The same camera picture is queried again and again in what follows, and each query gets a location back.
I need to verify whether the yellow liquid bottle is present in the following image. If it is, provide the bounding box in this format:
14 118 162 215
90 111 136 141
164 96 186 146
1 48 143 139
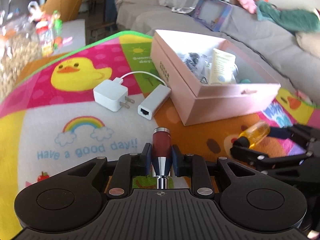
233 120 271 149

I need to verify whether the red metal lipstick tube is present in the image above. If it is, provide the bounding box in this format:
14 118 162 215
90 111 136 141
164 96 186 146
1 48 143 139
151 127 172 189

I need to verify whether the white ethernet adapter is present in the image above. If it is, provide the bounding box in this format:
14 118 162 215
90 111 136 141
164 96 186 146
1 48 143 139
120 71 171 120

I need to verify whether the white power adapter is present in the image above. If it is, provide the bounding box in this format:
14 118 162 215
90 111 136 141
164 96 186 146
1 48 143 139
93 77 135 112

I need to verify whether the cream tube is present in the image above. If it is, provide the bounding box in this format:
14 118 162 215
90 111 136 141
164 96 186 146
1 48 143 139
208 48 236 85

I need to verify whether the black item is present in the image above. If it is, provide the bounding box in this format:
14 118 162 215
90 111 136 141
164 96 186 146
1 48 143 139
178 53 212 84

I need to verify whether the pink cardboard box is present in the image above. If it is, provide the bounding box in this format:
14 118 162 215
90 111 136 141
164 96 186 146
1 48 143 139
150 29 280 126

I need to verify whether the colourful duck play mat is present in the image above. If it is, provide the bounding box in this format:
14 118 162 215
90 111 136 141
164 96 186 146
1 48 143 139
1 31 319 239

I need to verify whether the grey sofa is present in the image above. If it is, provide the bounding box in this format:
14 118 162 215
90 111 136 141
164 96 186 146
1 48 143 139
116 0 319 103

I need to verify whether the green blanket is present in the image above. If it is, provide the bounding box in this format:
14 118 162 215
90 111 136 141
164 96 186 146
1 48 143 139
256 0 319 33

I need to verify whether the pink soft toy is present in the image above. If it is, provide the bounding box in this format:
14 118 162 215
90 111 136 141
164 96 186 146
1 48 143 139
237 0 257 14

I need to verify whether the purple picture book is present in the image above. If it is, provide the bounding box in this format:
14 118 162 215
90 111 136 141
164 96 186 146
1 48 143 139
191 0 233 32

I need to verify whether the green toy figure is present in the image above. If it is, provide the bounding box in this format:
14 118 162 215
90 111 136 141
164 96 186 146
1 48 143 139
52 10 63 50

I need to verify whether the glass jar of nuts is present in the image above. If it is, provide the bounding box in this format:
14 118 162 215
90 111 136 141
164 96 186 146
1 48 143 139
1 15 42 100

